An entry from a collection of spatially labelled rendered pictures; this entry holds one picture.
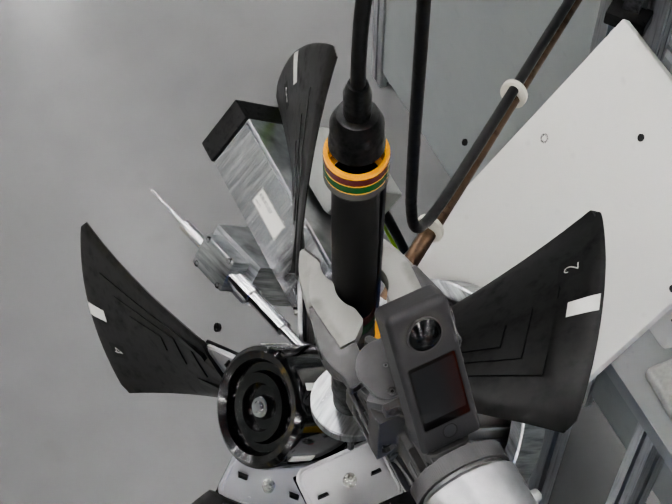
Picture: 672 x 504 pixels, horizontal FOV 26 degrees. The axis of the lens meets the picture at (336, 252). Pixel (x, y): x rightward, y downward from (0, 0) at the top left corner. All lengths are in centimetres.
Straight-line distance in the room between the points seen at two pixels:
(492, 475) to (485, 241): 62
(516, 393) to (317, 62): 38
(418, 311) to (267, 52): 232
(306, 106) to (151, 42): 190
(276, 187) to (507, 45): 93
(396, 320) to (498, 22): 158
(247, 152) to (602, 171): 42
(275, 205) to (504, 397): 50
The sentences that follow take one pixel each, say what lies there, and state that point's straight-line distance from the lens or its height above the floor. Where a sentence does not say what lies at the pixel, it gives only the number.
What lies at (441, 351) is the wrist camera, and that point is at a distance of 97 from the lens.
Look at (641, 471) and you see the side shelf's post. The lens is 221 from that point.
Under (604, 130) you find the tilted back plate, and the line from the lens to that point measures 150.
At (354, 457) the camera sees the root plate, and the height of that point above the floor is 119.
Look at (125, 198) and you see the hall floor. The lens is 303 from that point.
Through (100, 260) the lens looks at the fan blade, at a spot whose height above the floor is 113.
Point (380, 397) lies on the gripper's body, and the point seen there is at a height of 157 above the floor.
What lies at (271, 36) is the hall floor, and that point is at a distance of 327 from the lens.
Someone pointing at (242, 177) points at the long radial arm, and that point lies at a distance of 167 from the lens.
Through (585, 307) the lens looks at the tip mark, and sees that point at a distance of 124.
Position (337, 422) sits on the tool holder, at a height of 137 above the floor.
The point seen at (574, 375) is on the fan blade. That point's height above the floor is 142.
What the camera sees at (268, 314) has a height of 111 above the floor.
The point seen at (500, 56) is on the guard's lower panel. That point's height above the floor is 55.
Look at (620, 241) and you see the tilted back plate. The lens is 148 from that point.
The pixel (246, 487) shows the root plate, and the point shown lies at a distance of 149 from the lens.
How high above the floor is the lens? 247
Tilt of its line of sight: 58 degrees down
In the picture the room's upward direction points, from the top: straight up
